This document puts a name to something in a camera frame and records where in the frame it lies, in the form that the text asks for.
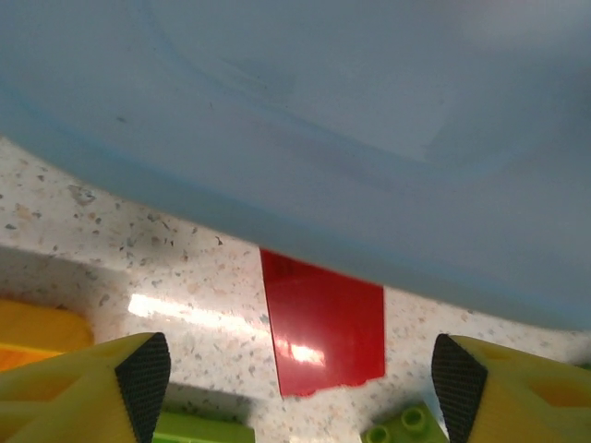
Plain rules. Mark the red lego brick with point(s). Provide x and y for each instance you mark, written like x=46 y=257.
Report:
x=323 y=332

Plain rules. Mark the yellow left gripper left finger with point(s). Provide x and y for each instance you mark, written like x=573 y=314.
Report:
x=55 y=406

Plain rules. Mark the green lego brick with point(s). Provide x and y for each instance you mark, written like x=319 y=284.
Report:
x=208 y=431
x=406 y=424

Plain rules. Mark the yellow lego brick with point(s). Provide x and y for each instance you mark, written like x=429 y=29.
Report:
x=37 y=327

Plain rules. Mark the white plastic container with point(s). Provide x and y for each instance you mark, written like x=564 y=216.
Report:
x=295 y=115

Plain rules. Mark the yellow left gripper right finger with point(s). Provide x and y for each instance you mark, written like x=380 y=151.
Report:
x=535 y=406

